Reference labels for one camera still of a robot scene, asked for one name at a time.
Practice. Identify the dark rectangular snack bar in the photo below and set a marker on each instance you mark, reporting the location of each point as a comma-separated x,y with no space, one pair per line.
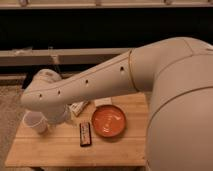
85,134

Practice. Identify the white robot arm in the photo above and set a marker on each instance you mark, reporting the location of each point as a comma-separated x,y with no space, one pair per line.
179,74

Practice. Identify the orange round plate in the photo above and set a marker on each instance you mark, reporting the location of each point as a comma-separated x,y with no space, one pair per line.
108,121

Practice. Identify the grey wall rail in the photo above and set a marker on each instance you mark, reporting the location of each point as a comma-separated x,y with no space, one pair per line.
58,56

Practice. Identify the wooden table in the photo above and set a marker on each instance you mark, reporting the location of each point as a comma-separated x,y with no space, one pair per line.
60,147

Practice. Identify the white plastic cup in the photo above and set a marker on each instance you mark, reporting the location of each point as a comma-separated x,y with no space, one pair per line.
35,121

